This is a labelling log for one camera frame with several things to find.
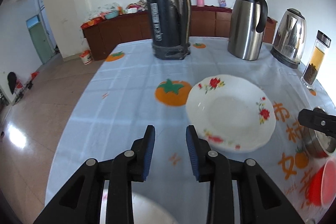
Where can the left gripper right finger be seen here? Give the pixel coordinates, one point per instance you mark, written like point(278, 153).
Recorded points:
point(260, 199)

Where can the red flower white plate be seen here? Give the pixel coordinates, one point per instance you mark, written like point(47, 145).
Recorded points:
point(231, 113)

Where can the dark red wooden sideboard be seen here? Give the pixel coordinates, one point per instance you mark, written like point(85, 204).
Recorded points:
point(103, 37)

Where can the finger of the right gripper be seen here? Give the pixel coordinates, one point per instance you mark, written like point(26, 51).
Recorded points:
point(317, 121)

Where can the glass tea bottle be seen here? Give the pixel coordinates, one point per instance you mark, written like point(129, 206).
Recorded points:
point(322, 43)

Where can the stainless steel bowl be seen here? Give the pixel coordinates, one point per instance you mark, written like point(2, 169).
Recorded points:
point(317, 144)

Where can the white plastic bucket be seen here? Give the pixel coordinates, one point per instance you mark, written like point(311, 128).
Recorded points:
point(86, 57)

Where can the teal basin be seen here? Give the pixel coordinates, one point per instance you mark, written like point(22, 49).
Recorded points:
point(111, 15)

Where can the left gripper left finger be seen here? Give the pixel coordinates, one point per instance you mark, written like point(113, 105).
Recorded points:
point(79, 199)

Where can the black steel thermos flask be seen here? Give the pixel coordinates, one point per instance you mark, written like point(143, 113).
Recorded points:
point(170, 28)

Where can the steel electric kettle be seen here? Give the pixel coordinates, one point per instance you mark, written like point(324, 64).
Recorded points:
point(289, 42)

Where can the pink flower white plate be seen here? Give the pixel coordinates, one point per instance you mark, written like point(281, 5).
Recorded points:
point(147, 211)

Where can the white orange print tablecloth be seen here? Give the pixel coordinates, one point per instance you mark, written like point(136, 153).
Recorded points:
point(119, 103)

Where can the steel carafe black handle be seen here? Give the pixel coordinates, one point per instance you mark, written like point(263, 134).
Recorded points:
point(247, 26)

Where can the green door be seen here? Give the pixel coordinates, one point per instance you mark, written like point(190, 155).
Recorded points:
point(40, 39)

